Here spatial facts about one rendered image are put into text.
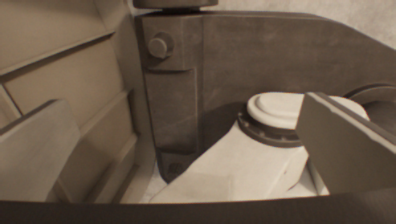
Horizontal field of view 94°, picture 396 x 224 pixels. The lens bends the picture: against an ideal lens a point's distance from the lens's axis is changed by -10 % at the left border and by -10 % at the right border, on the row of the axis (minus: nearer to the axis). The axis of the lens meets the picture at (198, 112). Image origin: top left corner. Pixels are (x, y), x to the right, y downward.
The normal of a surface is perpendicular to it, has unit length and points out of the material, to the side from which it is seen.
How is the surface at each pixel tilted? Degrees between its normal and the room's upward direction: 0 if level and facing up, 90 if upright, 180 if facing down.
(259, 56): 0
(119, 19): 0
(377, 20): 0
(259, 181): 90
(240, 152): 90
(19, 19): 90
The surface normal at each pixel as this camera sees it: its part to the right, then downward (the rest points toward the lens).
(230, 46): -0.18, 0.51
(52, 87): 0.97, -0.06
